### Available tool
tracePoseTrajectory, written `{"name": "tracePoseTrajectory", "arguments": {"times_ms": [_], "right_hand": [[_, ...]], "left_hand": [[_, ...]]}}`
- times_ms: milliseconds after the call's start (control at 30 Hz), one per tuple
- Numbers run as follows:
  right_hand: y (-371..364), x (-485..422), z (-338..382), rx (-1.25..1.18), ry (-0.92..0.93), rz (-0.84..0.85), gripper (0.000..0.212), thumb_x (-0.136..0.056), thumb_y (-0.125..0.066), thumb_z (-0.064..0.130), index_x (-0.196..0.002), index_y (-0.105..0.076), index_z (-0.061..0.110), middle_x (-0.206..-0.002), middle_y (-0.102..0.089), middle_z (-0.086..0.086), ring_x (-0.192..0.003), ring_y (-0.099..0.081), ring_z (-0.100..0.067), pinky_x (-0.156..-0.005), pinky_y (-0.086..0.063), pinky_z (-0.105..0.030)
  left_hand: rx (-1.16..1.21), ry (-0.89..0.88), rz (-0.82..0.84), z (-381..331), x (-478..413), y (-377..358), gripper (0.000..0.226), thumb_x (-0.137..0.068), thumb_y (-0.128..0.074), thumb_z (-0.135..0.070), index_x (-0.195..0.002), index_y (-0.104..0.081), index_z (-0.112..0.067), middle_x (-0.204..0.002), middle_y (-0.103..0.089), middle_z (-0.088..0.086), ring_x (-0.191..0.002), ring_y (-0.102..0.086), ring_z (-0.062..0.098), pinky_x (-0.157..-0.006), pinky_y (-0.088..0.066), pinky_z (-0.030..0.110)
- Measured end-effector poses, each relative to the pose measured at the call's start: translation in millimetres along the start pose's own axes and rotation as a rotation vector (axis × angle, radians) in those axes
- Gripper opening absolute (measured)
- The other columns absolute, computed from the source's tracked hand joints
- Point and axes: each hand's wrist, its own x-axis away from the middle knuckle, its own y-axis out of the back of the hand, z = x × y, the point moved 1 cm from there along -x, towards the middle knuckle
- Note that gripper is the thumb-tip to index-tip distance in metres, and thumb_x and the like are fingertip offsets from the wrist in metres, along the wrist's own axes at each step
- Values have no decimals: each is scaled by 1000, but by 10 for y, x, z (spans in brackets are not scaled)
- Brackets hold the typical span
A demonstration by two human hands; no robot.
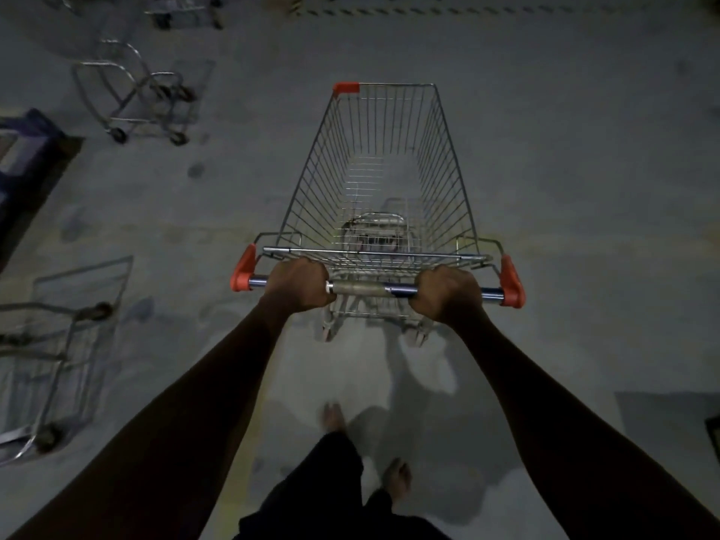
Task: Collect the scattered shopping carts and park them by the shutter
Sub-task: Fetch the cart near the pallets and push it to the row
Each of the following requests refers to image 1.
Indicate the person's right foot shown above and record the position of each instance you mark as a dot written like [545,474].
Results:
[397,479]

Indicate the person's dark clothing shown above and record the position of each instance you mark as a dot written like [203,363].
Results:
[320,489]

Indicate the person's right forearm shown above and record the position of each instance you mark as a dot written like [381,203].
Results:
[562,444]

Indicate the person's right hand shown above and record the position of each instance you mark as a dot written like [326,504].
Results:
[447,295]

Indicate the person's foot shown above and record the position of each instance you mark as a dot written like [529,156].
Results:
[333,418]
[397,479]

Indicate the person's left forearm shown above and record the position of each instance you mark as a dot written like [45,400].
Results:
[169,444]

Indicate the person's left foot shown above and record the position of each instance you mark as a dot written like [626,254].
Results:
[333,418]

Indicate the person's left hand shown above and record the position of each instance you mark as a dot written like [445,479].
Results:
[298,286]

